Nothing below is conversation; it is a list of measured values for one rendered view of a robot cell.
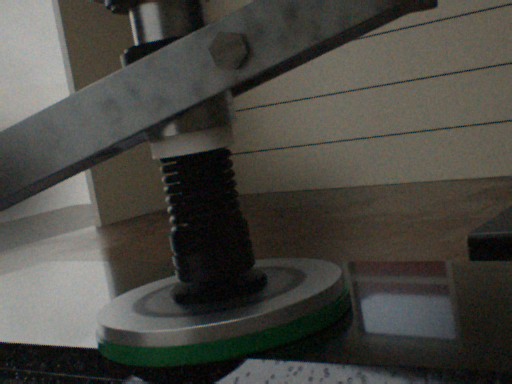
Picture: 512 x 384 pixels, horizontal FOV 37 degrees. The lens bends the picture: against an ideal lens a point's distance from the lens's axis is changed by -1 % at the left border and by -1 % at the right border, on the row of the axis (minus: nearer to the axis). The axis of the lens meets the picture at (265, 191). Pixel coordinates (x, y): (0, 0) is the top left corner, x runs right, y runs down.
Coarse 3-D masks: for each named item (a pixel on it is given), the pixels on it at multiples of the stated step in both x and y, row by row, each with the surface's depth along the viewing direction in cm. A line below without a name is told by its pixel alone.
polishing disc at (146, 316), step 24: (264, 264) 73; (288, 264) 71; (312, 264) 69; (144, 288) 71; (168, 288) 70; (264, 288) 63; (288, 288) 62; (312, 288) 60; (336, 288) 61; (120, 312) 63; (144, 312) 62; (168, 312) 61; (192, 312) 59; (216, 312) 58; (240, 312) 57; (264, 312) 56; (288, 312) 57; (120, 336) 58; (144, 336) 56; (168, 336) 56; (192, 336) 55; (216, 336) 55
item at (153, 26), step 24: (168, 0) 60; (192, 0) 61; (144, 24) 61; (168, 24) 60; (192, 24) 61; (144, 48) 59; (216, 96) 61; (168, 120) 60; (192, 120) 60; (216, 120) 61
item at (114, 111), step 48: (288, 0) 56; (336, 0) 55; (384, 0) 55; (432, 0) 65; (192, 48) 57; (240, 48) 56; (288, 48) 56; (336, 48) 67; (96, 96) 58; (144, 96) 58; (192, 96) 57; (0, 144) 60; (48, 144) 60; (96, 144) 59; (0, 192) 61
